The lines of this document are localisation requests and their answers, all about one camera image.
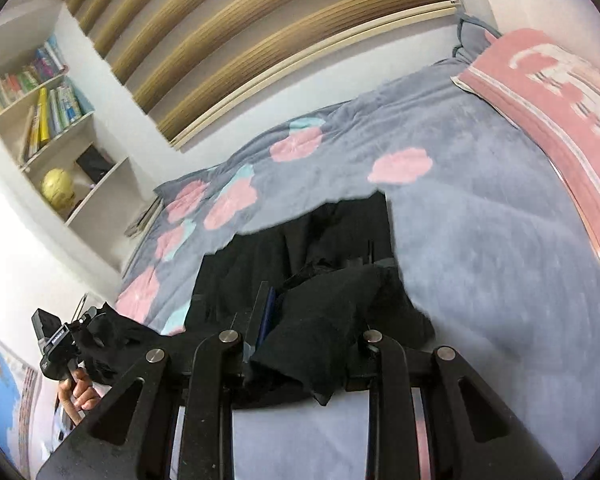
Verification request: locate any stack of papers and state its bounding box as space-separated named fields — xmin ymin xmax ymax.
xmin=125 ymin=195 xmax=166 ymax=238

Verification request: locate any white corner shelf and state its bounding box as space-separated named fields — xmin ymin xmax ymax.
xmin=0 ymin=0 xmax=156 ymax=286

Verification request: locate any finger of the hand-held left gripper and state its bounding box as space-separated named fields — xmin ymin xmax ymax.
xmin=71 ymin=304 xmax=112 ymax=333

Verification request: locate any yellow globe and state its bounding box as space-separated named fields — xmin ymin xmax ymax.
xmin=41 ymin=167 xmax=77 ymax=211

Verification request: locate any striped brown window blind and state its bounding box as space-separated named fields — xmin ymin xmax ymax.
xmin=55 ymin=0 xmax=463 ymax=151

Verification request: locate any grey pillow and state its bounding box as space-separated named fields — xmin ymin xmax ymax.
xmin=452 ymin=14 xmax=502 ymax=65

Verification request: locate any row of colourful books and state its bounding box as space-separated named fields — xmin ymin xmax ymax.
xmin=0 ymin=35 xmax=68 ymax=117
xmin=20 ymin=85 xmax=97 ymax=162

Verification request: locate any blue world map poster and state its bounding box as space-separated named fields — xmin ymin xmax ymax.
xmin=0 ymin=322 xmax=43 ymax=466

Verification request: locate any person's left hand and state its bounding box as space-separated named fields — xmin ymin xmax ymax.
xmin=55 ymin=367 xmax=103 ymax=423

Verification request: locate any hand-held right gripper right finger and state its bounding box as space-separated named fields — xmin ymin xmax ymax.
xmin=361 ymin=329 xmax=566 ymax=480

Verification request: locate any black hooded jacket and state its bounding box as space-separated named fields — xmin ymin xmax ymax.
xmin=75 ymin=192 xmax=436 ymax=408

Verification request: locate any grey pink floral blanket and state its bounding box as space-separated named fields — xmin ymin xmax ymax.
xmin=115 ymin=57 xmax=600 ymax=480

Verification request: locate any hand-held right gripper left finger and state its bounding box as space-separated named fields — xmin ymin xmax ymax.
xmin=36 ymin=281 xmax=277 ymax=480

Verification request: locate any pink pillow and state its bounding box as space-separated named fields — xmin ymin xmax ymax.
xmin=452 ymin=29 xmax=600 ymax=281

